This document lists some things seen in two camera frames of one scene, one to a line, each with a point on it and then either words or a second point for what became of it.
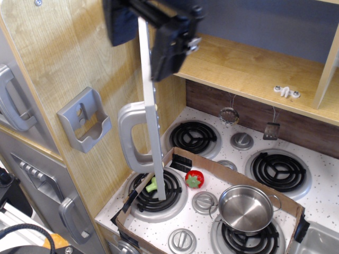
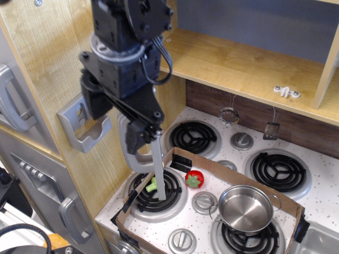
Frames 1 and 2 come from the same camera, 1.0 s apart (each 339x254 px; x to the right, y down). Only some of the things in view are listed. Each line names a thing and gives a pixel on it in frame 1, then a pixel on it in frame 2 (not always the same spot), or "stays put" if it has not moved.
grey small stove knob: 228,164 stays put
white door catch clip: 286,91 stays put
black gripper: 174,39 to 129,85
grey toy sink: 318,239 stays put
